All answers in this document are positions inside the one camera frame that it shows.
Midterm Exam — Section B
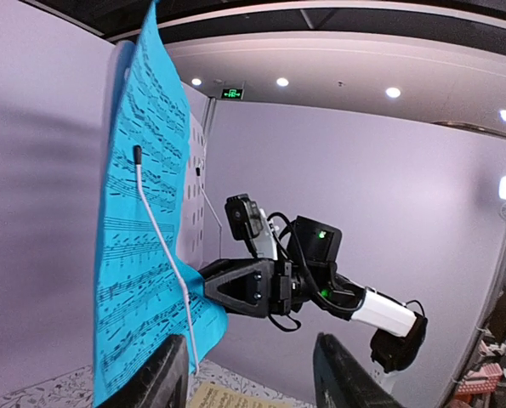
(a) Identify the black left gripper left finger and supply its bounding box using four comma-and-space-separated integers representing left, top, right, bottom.
101, 335, 189, 408

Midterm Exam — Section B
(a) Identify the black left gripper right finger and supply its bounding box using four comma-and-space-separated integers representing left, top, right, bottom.
313, 332, 395, 408

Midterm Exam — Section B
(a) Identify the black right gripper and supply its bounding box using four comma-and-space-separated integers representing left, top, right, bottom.
198, 258, 312, 318

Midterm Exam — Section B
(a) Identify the yellow paper sheet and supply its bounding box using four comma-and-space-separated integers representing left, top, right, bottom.
189, 382, 286, 408

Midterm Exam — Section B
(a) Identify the blue sheet music page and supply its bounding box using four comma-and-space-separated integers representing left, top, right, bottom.
91, 0, 230, 408

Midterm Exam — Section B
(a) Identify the white tripod music stand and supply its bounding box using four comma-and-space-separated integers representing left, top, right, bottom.
103, 40, 224, 375

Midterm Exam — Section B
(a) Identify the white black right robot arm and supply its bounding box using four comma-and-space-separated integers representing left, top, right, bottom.
200, 212, 428, 392

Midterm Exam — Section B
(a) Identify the green exit sign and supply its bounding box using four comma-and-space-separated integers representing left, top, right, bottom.
220, 88, 244, 100

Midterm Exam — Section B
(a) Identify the white ceiling spotlight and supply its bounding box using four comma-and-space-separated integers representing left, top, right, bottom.
276, 77, 289, 88

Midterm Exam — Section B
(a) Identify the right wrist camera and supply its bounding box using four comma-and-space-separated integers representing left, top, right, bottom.
225, 194, 278, 260

